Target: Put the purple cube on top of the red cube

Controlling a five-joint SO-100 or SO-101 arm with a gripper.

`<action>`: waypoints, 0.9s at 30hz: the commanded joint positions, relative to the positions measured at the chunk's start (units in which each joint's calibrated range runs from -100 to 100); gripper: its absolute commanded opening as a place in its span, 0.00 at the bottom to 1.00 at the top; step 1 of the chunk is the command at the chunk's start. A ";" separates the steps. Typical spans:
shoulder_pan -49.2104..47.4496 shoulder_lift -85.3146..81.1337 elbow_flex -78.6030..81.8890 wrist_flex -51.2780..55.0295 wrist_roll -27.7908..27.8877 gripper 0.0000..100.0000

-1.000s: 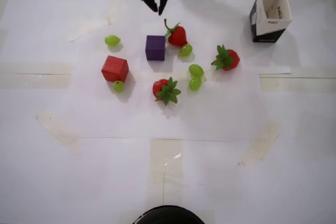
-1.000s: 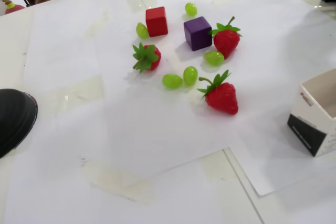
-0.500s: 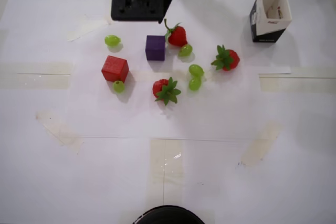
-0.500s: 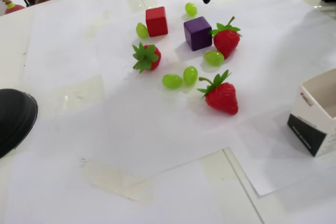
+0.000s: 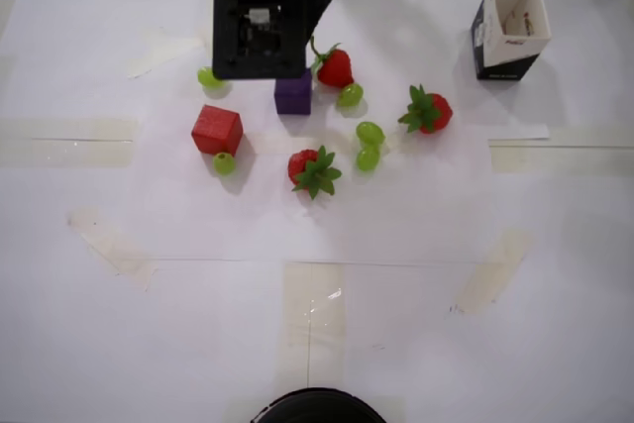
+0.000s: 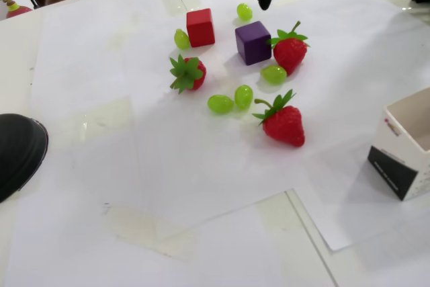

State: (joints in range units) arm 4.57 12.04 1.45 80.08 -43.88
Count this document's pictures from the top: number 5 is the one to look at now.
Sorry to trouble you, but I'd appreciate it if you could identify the black round camera stand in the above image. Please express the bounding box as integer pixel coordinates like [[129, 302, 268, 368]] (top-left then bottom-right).
[[251, 386, 386, 423]]

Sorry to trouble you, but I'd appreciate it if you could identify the large red toy strawberry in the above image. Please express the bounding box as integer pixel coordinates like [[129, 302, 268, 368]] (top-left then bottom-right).
[[398, 84, 454, 136]]

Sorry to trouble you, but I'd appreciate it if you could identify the green toy grape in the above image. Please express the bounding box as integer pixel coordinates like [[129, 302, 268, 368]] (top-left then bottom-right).
[[355, 121, 386, 146], [356, 144, 382, 172], [336, 82, 365, 108], [212, 152, 237, 177], [197, 65, 225, 87]]

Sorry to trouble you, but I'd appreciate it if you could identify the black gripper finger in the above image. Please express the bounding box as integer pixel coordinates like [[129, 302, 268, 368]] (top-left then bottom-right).
[[302, 2, 330, 73]]

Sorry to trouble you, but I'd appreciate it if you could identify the small red toy strawberry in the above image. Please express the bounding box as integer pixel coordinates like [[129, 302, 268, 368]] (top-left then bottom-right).
[[287, 145, 343, 201]]

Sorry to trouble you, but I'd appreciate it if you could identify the long-stemmed red toy strawberry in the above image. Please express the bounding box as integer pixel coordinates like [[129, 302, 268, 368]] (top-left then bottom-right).
[[308, 35, 356, 90]]

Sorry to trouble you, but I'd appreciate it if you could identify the red wooden cube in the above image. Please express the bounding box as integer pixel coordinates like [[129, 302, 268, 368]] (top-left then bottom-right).
[[190, 104, 244, 156]]

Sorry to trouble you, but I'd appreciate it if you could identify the white and black carton box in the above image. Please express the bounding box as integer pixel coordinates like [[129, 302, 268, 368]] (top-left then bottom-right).
[[470, 0, 553, 81]]

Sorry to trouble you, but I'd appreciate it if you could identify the purple wooden cube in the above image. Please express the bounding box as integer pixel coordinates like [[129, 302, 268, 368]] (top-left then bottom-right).
[[274, 68, 313, 116]]

